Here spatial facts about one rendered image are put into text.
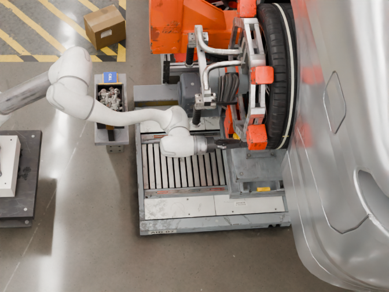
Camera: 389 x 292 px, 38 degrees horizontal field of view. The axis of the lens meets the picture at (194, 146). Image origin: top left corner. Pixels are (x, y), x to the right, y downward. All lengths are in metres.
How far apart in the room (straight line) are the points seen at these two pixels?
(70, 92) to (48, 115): 1.16
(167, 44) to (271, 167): 0.87
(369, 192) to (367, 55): 0.39
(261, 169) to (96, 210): 0.94
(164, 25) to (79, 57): 0.61
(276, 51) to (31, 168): 1.41
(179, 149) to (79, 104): 0.51
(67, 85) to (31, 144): 0.76
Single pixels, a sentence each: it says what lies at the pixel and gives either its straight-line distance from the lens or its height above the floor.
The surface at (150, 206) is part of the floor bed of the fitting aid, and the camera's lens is 3.06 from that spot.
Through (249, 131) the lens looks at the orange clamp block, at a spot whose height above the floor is 0.88.
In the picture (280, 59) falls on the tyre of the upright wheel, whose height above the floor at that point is 1.15.
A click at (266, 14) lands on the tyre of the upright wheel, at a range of 2.42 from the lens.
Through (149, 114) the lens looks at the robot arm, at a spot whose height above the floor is 0.73.
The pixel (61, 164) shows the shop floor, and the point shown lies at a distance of 3.30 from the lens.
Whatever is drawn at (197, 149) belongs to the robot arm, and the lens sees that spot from 2.56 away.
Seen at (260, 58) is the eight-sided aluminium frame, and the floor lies 1.12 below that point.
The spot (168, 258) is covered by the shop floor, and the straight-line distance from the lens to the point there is 3.04.
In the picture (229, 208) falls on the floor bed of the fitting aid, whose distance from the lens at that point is 3.09.
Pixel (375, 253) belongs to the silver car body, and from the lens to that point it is 1.81.
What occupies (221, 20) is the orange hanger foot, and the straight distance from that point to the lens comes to 2.99.
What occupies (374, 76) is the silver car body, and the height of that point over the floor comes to 1.67.
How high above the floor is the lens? 2.87
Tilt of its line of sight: 59 degrees down
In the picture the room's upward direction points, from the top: 8 degrees clockwise
